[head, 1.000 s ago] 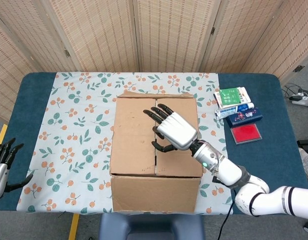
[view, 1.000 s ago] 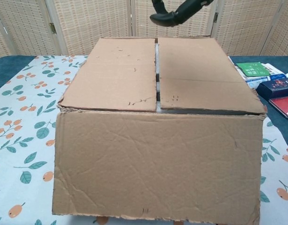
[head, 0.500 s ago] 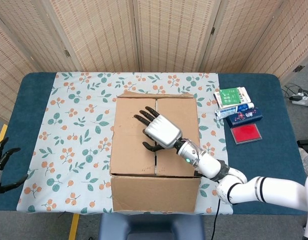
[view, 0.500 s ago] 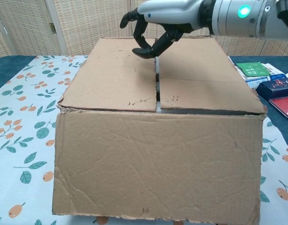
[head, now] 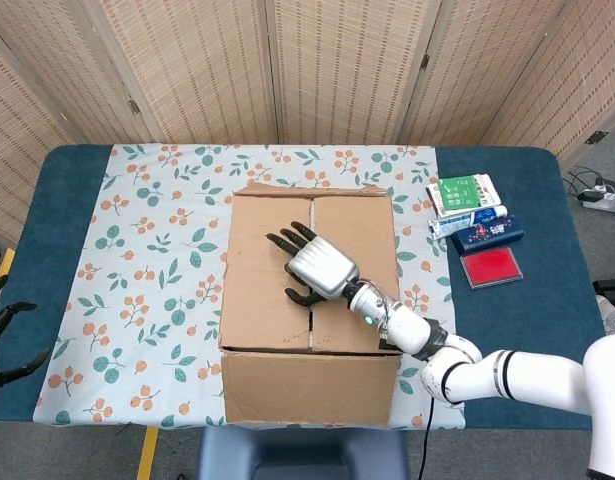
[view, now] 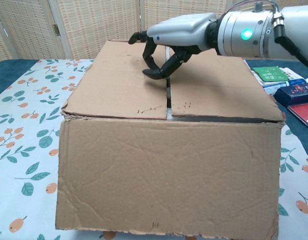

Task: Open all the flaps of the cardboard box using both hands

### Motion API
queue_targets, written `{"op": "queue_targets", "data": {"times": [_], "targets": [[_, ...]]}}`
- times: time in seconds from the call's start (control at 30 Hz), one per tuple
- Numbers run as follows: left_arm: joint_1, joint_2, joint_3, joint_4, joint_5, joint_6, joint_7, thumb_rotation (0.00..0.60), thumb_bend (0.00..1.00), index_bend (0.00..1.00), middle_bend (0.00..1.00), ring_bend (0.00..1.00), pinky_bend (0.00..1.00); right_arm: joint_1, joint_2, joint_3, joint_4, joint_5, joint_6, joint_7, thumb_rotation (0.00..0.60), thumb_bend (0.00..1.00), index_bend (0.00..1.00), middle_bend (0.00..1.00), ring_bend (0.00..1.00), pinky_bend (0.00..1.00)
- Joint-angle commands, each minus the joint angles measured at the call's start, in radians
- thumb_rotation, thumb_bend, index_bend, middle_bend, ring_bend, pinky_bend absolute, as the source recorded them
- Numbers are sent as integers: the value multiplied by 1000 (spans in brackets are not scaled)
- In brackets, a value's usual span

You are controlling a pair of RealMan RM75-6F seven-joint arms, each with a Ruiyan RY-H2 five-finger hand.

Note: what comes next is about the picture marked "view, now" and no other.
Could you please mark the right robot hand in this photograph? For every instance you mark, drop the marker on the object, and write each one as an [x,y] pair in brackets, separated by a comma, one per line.
[181,27]

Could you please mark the brown cardboard box red lids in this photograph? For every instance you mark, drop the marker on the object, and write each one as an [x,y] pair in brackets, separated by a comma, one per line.
[168,170]

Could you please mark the blue white toothpaste box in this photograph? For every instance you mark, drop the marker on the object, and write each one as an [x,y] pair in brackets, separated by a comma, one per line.
[279,86]

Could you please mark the dark blue printed box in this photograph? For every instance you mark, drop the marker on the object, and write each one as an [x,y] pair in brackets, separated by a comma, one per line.
[294,92]

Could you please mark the woven folding screen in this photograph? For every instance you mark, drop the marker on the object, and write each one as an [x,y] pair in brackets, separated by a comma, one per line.
[93,20]

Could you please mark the green booklet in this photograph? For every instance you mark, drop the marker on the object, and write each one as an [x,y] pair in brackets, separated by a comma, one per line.
[269,72]

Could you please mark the white printed packet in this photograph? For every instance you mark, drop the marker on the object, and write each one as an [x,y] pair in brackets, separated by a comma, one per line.
[290,72]

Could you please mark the red ink pad case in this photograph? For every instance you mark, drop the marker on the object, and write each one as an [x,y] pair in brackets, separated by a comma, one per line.
[302,113]

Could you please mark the floral print tablecloth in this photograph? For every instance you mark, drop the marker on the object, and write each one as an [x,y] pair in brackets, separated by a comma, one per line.
[31,125]

